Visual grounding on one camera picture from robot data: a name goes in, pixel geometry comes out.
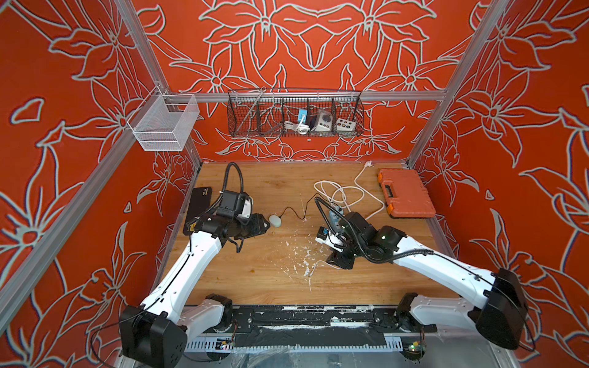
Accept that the white bluetooth headset case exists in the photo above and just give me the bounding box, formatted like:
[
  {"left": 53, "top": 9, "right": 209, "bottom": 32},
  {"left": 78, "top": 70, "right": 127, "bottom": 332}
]
[{"left": 268, "top": 215, "right": 282, "bottom": 228}]

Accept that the thin white cable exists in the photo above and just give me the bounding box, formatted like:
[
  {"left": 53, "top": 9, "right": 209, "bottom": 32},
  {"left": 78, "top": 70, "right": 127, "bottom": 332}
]
[{"left": 307, "top": 259, "right": 332, "bottom": 277}]

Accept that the blue usb charger hub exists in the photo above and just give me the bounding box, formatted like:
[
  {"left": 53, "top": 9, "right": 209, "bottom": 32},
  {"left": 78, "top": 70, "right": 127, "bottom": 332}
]
[{"left": 328, "top": 207, "right": 344, "bottom": 228}]

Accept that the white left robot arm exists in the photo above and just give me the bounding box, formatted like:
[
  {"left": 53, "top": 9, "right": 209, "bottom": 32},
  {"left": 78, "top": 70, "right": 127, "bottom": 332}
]
[{"left": 119, "top": 213, "right": 271, "bottom": 367}]

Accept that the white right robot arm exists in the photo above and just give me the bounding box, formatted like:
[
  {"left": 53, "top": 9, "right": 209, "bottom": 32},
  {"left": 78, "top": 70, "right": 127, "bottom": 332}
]
[{"left": 315, "top": 213, "right": 529, "bottom": 351}]

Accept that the orange plastic tool case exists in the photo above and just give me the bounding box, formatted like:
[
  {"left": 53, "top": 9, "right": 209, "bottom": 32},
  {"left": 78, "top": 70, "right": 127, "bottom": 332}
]
[{"left": 377, "top": 169, "right": 437, "bottom": 219}]

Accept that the black flat tool case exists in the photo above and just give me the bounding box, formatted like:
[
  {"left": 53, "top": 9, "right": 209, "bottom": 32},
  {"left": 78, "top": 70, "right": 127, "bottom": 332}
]
[{"left": 183, "top": 186, "right": 213, "bottom": 236}]

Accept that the white socket cube in basket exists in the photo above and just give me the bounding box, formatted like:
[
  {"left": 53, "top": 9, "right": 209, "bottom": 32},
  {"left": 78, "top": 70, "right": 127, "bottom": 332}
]
[{"left": 335, "top": 118, "right": 357, "bottom": 135}]

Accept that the white power strip in basket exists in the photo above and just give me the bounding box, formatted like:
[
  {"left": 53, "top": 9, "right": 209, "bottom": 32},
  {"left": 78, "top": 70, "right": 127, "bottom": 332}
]
[{"left": 312, "top": 110, "right": 333, "bottom": 133}]

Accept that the blue box in basket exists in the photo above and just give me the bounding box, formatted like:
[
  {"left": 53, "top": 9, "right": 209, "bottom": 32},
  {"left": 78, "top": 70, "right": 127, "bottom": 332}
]
[{"left": 297, "top": 109, "right": 308, "bottom": 124}]

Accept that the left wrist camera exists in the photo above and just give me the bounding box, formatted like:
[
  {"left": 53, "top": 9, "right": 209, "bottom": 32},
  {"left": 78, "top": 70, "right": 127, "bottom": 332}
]
[{"left": 216, "top": 191, "right": 253, "bottom": 219}]

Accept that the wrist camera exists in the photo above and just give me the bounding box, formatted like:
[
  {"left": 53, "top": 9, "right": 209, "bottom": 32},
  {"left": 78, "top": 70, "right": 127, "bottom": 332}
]
[
  {"left": 216, "top": 191, "right": 253, "bottom": 219},
  {"left": 315, "top": 226, "right": 348, "bottom": 253}
]

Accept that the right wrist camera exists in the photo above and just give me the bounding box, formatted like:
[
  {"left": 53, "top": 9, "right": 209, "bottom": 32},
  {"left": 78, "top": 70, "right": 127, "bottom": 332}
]
[{"left": 315, "top": 226, "right": 348, "bottom": 253}]

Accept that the white thick power cable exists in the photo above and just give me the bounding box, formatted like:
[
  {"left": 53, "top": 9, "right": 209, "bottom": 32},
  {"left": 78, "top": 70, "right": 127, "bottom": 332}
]
[{"left": 314, "top": 160, "right": 387, "bottom": 222}]

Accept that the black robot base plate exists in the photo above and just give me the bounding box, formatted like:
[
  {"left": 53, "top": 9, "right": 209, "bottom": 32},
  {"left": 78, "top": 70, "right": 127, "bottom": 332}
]
[{"left": 186, "top": 305, "right": 437, "bottom": 354}]

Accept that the black wire wall basket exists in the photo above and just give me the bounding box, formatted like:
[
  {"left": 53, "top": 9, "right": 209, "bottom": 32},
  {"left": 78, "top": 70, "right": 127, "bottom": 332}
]
[{"left": 227, "top": 87, "right": 365, "bottom": 138}]

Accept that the clear plastic wall bin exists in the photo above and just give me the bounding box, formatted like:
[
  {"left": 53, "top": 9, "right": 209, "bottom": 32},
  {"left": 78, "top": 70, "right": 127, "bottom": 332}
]
[{"left": 128, "top": 95, "right": 200, "bottom": 152}]

